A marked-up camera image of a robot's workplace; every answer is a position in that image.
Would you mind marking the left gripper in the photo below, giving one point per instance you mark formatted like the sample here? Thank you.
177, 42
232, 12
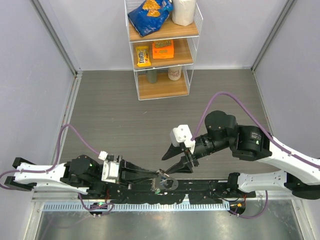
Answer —
129, 173

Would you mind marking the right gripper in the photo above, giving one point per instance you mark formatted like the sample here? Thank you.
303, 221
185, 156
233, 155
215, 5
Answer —
173, 150

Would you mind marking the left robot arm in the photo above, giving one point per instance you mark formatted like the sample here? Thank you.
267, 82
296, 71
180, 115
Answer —
82, 174

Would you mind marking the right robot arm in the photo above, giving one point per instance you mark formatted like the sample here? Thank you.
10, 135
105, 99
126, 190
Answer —
247, 143

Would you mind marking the white printed cup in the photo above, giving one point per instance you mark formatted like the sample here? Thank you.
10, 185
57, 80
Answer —
174, 73

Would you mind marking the grey green can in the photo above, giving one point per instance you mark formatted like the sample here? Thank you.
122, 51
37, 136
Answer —
151, 76

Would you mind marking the orange snack box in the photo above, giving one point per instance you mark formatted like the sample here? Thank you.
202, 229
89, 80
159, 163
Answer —
163, 49

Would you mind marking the yellow candy bag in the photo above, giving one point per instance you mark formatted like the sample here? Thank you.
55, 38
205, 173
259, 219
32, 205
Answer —
143, 59

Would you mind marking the blue chips bag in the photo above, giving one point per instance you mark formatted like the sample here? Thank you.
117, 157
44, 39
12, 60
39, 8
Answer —
150, 16

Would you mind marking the white paper towel roll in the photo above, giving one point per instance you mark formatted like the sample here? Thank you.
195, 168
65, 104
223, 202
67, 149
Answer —
183, 12

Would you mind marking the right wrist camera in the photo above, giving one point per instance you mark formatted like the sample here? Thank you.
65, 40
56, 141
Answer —
182, 134

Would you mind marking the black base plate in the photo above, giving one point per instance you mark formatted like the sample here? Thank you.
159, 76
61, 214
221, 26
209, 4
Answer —
199, 191

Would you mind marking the white slotted cable duct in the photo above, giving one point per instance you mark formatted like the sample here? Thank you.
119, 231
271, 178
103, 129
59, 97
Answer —
184, 206

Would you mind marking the white wire shelf unit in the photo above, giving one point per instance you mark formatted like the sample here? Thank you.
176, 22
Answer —
163, 61

